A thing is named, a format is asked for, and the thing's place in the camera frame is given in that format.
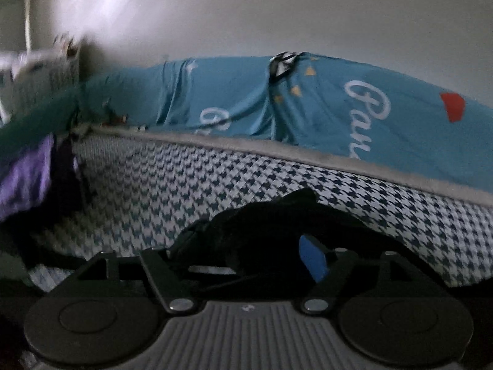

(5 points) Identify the green cloth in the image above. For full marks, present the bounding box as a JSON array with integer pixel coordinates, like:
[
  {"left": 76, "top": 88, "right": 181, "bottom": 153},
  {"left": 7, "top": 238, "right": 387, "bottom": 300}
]
[{"left": 0, "top": 81, "right": 83, "bottom": 147}]

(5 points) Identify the dark cloth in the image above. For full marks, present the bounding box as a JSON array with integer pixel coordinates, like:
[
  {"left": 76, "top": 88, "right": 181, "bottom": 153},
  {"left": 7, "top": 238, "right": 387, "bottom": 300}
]
[{"left": 50, "top": 135, "right": 91, "bottom": 216}]

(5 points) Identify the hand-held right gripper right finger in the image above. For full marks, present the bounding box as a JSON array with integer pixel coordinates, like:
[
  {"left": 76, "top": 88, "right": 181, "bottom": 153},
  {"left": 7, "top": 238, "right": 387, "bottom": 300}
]
[{"left": 298, "top": 234, "right": 442, "bottom": 315}]

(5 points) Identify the black garment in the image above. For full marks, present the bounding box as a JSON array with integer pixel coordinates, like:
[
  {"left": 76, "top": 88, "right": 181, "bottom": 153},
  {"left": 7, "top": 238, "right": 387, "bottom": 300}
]
[{"left": 167, "top": 188, "right": 409, "bottom": 282}]

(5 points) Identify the purple cloth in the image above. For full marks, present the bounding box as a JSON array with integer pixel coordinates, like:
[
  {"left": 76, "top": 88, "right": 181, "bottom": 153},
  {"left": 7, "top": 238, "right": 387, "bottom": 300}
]
[{"left": 0, "top": 133, "right": 55, "bottom": 220}]

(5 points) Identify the teal printed blanket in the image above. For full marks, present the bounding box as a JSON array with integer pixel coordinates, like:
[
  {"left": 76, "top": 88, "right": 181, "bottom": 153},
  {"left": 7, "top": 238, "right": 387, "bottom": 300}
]
[{"left": 81, "top": 51, "right": 493, "bottom": 193}]

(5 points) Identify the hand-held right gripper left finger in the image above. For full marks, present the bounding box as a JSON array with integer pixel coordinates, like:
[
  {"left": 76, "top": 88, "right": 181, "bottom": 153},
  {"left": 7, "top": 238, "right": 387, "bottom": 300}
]
[{"left": 69, "top": 247, "right": 198, "bottom": 315}]

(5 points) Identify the white pipe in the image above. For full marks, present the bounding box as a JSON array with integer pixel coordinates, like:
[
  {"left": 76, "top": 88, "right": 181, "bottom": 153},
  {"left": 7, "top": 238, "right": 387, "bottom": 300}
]
[{"left": 23, "top": 0, "right": 36, "bottom": 52}]

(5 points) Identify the houndstooth bed mat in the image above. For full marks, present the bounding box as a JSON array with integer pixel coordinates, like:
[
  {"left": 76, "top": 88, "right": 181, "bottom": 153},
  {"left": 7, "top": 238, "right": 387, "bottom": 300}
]
[{"left": 23, "top": 125, "right": 493, "bottom": 297}]

